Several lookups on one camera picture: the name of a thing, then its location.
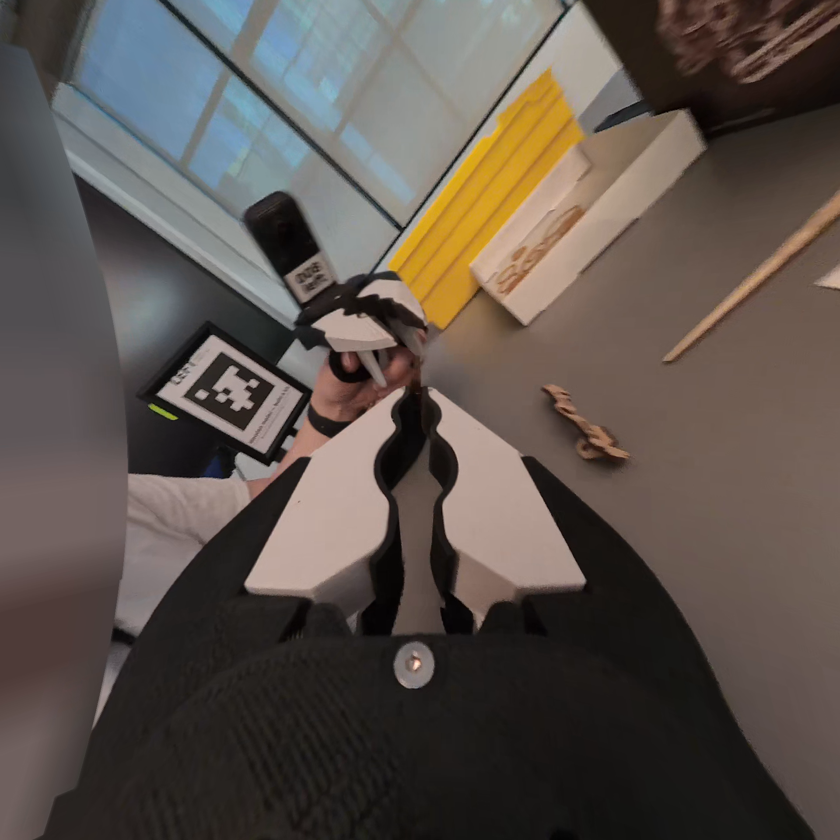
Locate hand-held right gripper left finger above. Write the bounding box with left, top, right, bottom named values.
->
left=244, top=387, right=411, bottom=602

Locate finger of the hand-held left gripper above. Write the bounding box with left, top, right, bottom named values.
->
left=295, top=303, right=401, bottom=353
left=343, top=271, right=429, bottom=330

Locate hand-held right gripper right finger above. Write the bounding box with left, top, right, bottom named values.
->
left=427, top=387, right=587, bottom=609

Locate wooden model part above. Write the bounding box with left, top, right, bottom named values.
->
left=541, top=384, right=632, bottom=464

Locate person's left forearm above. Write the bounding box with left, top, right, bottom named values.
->
left=125, top=420, right=332, bottom=634

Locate black model kit box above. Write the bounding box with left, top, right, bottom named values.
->
left=581, top=0, right=840, bottom=139

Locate person's left hand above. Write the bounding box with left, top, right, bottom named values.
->
left=311, top=341, right=426, bottom=435

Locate yellow plastic bin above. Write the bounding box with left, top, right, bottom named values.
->
left=387, top=69, right=586, bottom=330

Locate pile of rubber bands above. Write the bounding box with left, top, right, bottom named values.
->
left=495, top=205, right=586, bottom=294

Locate large glass window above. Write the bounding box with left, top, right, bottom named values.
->
left=52, top=0, right=572, bottom=231

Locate black framed marker sign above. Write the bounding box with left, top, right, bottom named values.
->
left=136, top=322, right=312, bottom=467

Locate white cardboard tray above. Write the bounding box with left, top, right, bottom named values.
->
left=469, top=108, right=708, bottom=327

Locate thin wooden strip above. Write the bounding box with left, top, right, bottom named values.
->
left=663, top=190, right=840, bottom=364

